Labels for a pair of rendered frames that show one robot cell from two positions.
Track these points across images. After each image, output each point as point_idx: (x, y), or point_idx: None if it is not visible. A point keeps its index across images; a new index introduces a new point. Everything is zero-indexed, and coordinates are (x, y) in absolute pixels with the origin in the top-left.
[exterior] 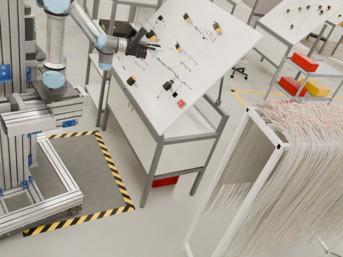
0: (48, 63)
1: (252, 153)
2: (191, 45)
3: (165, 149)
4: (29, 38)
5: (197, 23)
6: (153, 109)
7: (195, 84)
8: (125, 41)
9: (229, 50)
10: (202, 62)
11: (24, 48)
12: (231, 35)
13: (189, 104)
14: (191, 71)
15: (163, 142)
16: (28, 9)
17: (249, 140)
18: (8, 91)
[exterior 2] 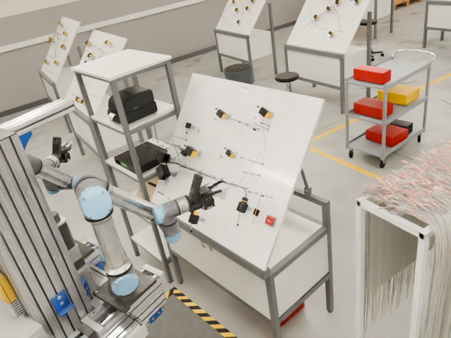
0: (112, 271)
1: (386, 241)
2: (243, 143)
3: (277, 282)
4: (70, 245)
5: (236, 113)
6: (239, 241)
7: (274, 190)
8: (184, 199)
9: (292, 132)
10: (269, 159)
11: (72, 261)
12: (286, 114)
13: (280, 216)
14: (260, 176)
15: (271, 275)
16: (57, 216)
17: (376, 231)
18: (74, 318)
